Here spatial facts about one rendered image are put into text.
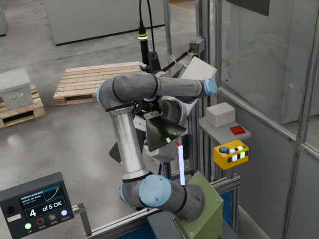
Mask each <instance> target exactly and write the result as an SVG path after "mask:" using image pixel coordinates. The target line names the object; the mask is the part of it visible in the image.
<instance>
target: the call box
mask: <svg viewBox="0 0 319 239"><path fill-rule="evenodd" d="M242 145H245V144H244V143H242V142H241V141H240V140H238V139H236V140H233V141H231V142H228V143H225V144H222V145H220V146H217V147H215V148H214V161H215V162H216V163H217V164H218V165H219V166H220V167H221V168H222V169H223V170H226V169H228V168H231V167H233V166H235V165H238V164H241V163H243V162H246V161H248V156H245V157H242V158H240V159H237V160H235V161H233V156H235V155H238V154H240V153H243V152H245V151H249V147H247V146H246V145H245V146H246V147H245V148H242V149H239V150H237V151H235V150H234V148H238V147H240V146H241V147H242ZM221 147H227V148H228V152H229V153H230V154H228V155H227V154H226V153H225V152H221V151H220V148H221ZM231 149H233V150H234V151H235V152H231V151H230V150H231ZM229 157H232V162H230V163H228V162H227V161H228V158H229Z"/></svg>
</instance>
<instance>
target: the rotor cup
mask: <svg viewBox="0 0 319 239"><path fill-rule="evenodd" d="M137 104H138V107H136V105H137ZM133 105H134V107H133V109H132V111H131V113H132V114H133V115H134V116H137V117H139V118H141V119H144V117H143V115H144V114H146V113H149V112H151V110H150V104H149V103H148V101H145V100H144V99H139V100H136V101H134V102H133ZM151 105H152V112H153V111H158V113H159V114H160V113H161V104H160V103H159V102H154V103H152V104H151ZM142 110H144V111H146V112H143V111H142ZM144 120H145V119H144Z"/></svg>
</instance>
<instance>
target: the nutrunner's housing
mask: <svg viewBox="0 0 319 239"><path fill-rule="evenodd" d="M144 33H146V28H145V27H144V25H143V21H140V26H139V34H144Z"/></svg>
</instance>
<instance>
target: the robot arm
mask: <svg viewBox="0 0 319 239"><path fill-rule="evenodd" d="M147 56H148V60H149V64H150V65H148V66H147V65H146V64H143V63H142V62H139V67H140V69H141V73H138V72H126V73H122V74H120V75H118V76H115V77H113V78H109V79H107V80H105V81H104V82H102V83H101V84H100V85H99V87H98V89H97V94H96V95H97V100H98V102H99V104H100V105H102V107H104V108H105V111H106V114H108V115H110V116H111V119H112V123H113V128H114V132H115V136H116V140H117V144H118V148H119V152H120V156H121V160H122V165H123V169H124V175H123V177H122V181H123V183H122V186H121V187H120V194H121V197H122V199H123V201H124V202H125V203H126V204H128V205H130V206H133V207H145V208H156V209H161V210H164V211H168V212H171V213H173V214H174V215H175V216H176V217H177V218H178V219H179V220H181V221H183V222H186V223H191V222H194V221H196V220H197V219H198V218H199V217H200V215H201V214H202V212H203V209H204V206H205V195H204V193H203V191H202V190H201V189H200V188H199V187H197V186H195V185H192V184H186V185H181V184H179V183H176V182H174V181H172V180H169V179H167V178H165V177H163V176H161V175H150V172H149V170H147V169H146V168H145V167H144V163H143V159H142V155H141V150H140V145H139V142H138V138H137V134H136V129H135V126H134V122H133V118H132V113H131V111H132V109H133V107H134V105H133V101H136V100H139V99H143V98H153V97H154V96H155V95H162V96H170V97H174V98H176V99H178V100H180V101H181V102H183V103H186V104H192V103H193V102H194V101H195V100H196V99H197V98H201V97H205V96H210V95H212V94H214V93H215V92H216V90H217V86H216V82H215V81H214V80H213V79H211V78H208V79H204V80H193V79H181V78H172V77H171V76H169V75H168V74H166V73H165V72H164V71H162V70H161V67H160V62H159V58H158V54H157V52H156V51H152V52H149V53H148V54H147ZM144 72H145V73H144Z"/></svg>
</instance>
